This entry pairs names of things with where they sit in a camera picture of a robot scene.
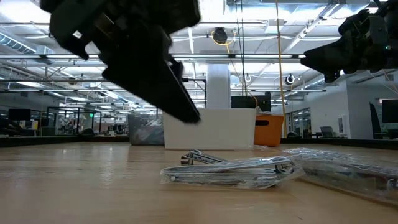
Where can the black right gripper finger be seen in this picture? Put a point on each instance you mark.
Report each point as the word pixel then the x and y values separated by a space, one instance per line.
pixel 326 59
pixel 332 76

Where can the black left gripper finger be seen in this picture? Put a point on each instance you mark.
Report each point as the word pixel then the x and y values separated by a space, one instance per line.
pixel 146 77
pixel 176 70

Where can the long ceiling light bar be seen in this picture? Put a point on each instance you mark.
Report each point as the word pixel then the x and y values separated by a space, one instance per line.
pixel 217 56

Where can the white building pillar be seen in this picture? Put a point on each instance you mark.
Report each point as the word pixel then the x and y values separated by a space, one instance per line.
pixel 218 87

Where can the black monitor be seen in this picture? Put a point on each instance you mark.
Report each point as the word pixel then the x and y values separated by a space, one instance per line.
pixel 390 110
pixel 245 102
pixel 18 115

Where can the white plastic bin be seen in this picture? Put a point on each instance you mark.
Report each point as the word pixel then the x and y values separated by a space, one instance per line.
pixel 224 130

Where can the orange plastic bin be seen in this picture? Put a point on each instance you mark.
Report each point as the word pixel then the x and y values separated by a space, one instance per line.
pixel 270 133

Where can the bagged silver nail clipper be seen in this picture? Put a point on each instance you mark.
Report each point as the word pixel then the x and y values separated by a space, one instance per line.
pixel 202 157
pixel 233 174
pixel 348 168

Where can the black metal stand frame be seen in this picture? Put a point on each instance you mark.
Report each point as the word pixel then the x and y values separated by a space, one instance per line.
pixel 205 93

